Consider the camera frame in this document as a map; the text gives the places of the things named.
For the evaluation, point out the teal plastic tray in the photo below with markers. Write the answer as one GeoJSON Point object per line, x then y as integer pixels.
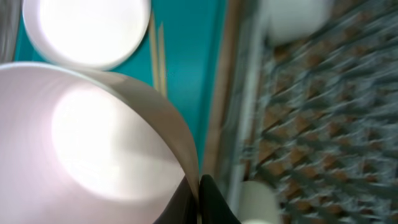
{"type": "Point", "coordinates": [192, 34]}

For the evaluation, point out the grey-green bowl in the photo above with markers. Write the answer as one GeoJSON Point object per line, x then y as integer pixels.
{"type": "Point", "coordinates": [289, 20]}

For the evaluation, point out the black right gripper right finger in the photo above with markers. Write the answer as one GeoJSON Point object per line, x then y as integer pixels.
{"type": "Point", "coordinates": [213, 207]}

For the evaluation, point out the grey dish rack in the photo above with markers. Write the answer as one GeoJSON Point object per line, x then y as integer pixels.
{"type": "Point", "coordinates": [315, 119]}

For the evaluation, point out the clear plastic bin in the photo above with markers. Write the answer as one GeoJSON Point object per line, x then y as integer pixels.
{"type": "Point", "coordinates": [9, 26]}

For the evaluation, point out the pale green cup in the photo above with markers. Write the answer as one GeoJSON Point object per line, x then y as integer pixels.
{"type": "Point", "coordinates": [258, 204]}

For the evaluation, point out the pink bowl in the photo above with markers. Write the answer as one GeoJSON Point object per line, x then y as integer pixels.
{"type": "Point", "coordinates": [82, 146]}

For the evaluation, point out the pink round plate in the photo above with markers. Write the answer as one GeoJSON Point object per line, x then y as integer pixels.
{"type": "Point", "coordinates": [97, 34]}

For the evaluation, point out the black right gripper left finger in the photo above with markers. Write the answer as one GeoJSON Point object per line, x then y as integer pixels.
{"type": "Point", "coordinates": [182, 207]}

